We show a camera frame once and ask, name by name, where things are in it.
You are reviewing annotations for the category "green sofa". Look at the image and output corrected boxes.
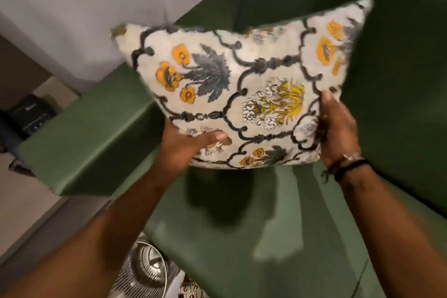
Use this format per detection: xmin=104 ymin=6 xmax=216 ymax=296
xmin=17 ymin=0 xmax=447 ymax=298

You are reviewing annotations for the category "black and white patterned fabric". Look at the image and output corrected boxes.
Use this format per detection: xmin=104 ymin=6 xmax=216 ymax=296
xmin=178 ymin=275 xmax=210 ymax=298

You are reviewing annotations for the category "floral printed white cushion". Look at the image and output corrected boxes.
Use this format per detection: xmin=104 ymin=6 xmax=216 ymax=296
xmin=111 ymin=0 xmax=374 ymax=170

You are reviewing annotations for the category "black wrist bracelet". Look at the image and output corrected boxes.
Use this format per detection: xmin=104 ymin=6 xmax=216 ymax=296
xmin=321 ymin=153 xmax=371 ymax=184

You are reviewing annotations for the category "person's right hand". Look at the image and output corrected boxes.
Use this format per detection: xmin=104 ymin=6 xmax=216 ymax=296
xmin=317 ymin=90 xmax=363 ymax=169

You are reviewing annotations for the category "person's left hand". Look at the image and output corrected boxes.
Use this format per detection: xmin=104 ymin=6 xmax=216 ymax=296
xmin=156 ymin=121 xmax=229 ymax=178

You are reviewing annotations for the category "person's left forearm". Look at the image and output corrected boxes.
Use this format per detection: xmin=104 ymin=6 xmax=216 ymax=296
xmin=0 ymin=163 xmax=191 ymax=298

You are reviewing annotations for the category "person's right forearm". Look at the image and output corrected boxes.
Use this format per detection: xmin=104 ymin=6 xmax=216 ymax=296
xmin=337 ymin=160 xmax=447 ymax=298

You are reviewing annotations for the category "silver metal fan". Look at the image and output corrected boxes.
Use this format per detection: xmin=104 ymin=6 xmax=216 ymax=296
xmin=108 ymin=233 xmax=182 ymax=298

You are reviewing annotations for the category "black box device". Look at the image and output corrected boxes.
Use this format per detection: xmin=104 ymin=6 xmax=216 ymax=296
xmin=7 ymin=93 xmax=58 ymax=139

